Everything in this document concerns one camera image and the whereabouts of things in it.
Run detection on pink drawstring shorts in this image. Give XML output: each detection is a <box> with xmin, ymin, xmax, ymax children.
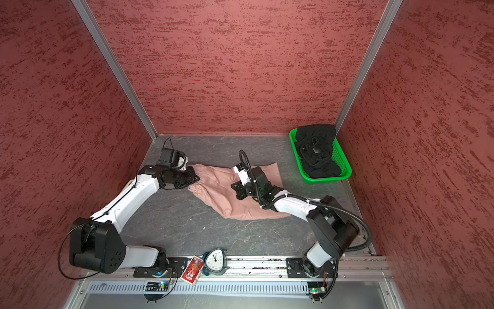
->
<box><xmin>189</xmin><ymin>164</ymin><xmax>290</xmax><ymax>221</ymax></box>

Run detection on black shorts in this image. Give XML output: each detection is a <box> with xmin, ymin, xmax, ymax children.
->
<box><xmin>295</xmin><ymin>124</ymin><xmax>342</xmax><ymax>179</ymax></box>

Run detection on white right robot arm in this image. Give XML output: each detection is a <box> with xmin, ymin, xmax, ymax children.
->
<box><xmin>231</xmin><ymin>164</ymin><xmax>360</xmax><ymax>277</ymax></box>

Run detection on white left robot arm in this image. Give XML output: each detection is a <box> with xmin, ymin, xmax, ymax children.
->
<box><xmin>68</xmin><ymin>165</ymin><xmax>200</xmax><ymax>274</ymax></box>

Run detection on teal analog clock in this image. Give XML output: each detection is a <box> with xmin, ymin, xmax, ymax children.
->
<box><xmin>202</xmin><ymin>248</ymin><xmax>226</xmax><ymax>276</ymax></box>

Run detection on green plastic basket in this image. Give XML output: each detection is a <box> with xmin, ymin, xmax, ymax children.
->
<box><xmin>289</xmin><ymin>128</ymin><xmax>352</xmax><ymax>185</ymax></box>

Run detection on red snack packet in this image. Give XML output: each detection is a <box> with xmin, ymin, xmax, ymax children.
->
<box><xmin>180</xmin><ymin>256</ymin><xmax>204</xmax><ymax>285</ymax></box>

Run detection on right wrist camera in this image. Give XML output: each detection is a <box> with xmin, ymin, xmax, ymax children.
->
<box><xmin>233</xmin><ymin>164</ymin><xmax>251</xmax><ymax>186</ymax></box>

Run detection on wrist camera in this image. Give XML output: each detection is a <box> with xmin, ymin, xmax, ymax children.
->
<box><xmin>233</xmin><ymin>164</ymin><xmax>251</xmax><ymax>186</ymax></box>
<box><xmin>156</xmin><ymin>148</ymin><xmax>189</xmax><ymax>171</ymax></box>

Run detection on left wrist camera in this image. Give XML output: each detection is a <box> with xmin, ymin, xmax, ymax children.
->
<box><xmin>156</xmin><ymin>148</ymin><xmax>189</xmax><ymax>171</ymax></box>

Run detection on black corrugated cable hose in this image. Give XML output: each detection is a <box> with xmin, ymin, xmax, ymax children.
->
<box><xmin>238</xmin><ymin>149</ymin><xmax>373</xmax><ymax>300</ymax></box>

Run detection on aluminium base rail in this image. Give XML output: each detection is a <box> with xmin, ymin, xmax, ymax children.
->
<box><xmin>111</xmin><ymin>254</ymin><xmax>392</xmax><ymax>283</ymax></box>

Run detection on left aluminium corner post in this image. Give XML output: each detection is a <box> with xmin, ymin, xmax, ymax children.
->
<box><xmin>71</xmin><ymin>0</ymin><xmax>158</xmax><ymax>141</ymax></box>

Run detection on aluminium corner post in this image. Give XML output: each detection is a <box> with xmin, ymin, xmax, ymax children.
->
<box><xmin>334</xmin><ymin>0</ymin><xmax>403</xmax><ymax>134</ymax></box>
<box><xmin>71</xmin><ymin>0</ymin><xmax>158</xmax><ymax>141</ymax></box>

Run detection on right aluminium corner post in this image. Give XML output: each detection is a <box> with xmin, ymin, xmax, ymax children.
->
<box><xmin>334</xmin><ymin>0</ymin><xmax>403</xmax><ymax>134</ymax></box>

